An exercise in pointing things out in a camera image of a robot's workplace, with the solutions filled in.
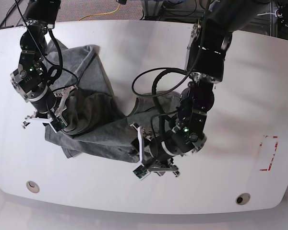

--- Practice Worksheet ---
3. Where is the red tape rectangle marking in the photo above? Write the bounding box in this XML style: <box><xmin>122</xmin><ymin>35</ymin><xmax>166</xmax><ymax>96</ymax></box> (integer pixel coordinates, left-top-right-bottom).
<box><xmin>257</xmin><ymin>135</ymin><xmax>278</xmax><ymax>172</ymax></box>

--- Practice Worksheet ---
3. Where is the aluminium frame stand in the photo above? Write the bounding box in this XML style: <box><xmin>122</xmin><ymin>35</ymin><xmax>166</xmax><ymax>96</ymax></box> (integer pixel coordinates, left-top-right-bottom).
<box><xmin>140</xmin><ymin>0</ymin><xmax>165</xmax><ymax>20</ymax></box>

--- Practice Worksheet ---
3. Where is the grey t-shirt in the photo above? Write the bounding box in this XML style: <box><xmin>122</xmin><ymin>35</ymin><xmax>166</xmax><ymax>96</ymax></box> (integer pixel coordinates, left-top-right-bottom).
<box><xmin>39</xmin><ymin>39</ymin><xmax>183</xmax><ymax>164</ymax></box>

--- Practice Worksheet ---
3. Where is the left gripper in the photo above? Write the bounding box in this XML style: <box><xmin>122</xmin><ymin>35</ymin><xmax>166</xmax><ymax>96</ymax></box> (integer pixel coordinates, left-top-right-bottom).
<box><xmin>130</xmin><ymin>123</ymin><xmax>180</xmax><ymax>177</ymax></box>

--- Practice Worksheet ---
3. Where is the yellow cable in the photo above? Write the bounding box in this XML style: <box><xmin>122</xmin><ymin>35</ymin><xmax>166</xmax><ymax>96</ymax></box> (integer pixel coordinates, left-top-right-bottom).
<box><xmin>79</xmin><ymin>3</ymin><xmax>121</xmax><ymax>22</ymax></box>

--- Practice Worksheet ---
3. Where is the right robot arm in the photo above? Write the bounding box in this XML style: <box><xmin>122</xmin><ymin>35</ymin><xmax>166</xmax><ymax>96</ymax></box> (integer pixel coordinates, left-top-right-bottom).
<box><xmin>11</xmin><ymin>0</ymin><xmax>77</xmax><ymax>132</ymax></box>

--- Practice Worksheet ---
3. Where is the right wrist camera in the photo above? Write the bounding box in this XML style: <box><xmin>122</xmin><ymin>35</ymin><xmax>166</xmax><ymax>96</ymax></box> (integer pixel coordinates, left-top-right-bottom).
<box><xmin>50</xmin><ymin>115</ymin><xmax>68</xmax><ymax>133</ymax></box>

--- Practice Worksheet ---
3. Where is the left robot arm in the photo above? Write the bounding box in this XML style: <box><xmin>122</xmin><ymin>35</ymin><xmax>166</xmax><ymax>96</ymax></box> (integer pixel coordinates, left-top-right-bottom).
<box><xmin>132</xmin><ymin>0</ymin><xmax>269</xmax><ymax>179</ymax></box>

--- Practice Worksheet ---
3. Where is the table cable grommet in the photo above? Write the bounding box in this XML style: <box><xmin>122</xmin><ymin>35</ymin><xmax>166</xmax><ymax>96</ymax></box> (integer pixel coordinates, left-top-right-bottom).
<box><xmin>236</xmin><ymin>193</ymin><xmax>251</xmax><ymax>206</ymax></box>
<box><xmin>26</xmin><ymin>181</ymin><xmax>40</xmax><ymax>194</ymax></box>

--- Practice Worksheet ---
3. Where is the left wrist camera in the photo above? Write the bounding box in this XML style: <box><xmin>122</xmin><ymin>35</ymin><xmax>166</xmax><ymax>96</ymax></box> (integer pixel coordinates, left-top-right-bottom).
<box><xmin>133</xmin><ymin>165</ymin><xmax>150</xmax><ymax>180</ymax></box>

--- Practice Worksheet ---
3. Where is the right table cable grommet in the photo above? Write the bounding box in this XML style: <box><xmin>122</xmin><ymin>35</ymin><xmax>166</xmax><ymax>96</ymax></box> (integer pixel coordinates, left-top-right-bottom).
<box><xmin>236</xmin><ymin>193</ymin><xmax>251</xmax><ymax>206</ymax></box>

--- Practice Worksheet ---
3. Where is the white power strip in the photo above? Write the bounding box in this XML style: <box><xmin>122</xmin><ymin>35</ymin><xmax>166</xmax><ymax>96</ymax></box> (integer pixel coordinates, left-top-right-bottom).
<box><xmin>275</xmin><ymin>9</ymin><xmax>283</xmax><ymax>18</ymax></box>

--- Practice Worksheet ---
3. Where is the left table cable grommet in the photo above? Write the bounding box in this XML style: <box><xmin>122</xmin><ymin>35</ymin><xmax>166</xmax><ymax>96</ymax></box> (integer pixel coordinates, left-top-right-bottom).
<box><xmin>26</xmin><ymin>181</ymin><xmax>40</xmax><ymax>194</ymax></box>

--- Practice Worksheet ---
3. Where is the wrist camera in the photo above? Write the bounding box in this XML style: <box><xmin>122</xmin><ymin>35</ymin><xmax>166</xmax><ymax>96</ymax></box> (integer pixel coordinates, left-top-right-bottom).
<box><xmin>133</xmin><ymin>165</ymin><xmax>150</xmax><ymax>180</ymax></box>
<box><xmin>50</xmin><ymin>115</ymin><xmax>68</xmax><ymax>133</ymax></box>

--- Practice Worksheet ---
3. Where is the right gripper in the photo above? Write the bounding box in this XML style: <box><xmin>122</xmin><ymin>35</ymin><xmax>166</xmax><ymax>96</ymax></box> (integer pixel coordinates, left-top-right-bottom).
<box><xmin>22</xmin><ymin>85</ymin><xmax>77</xmax><ymax>128</ymax></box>

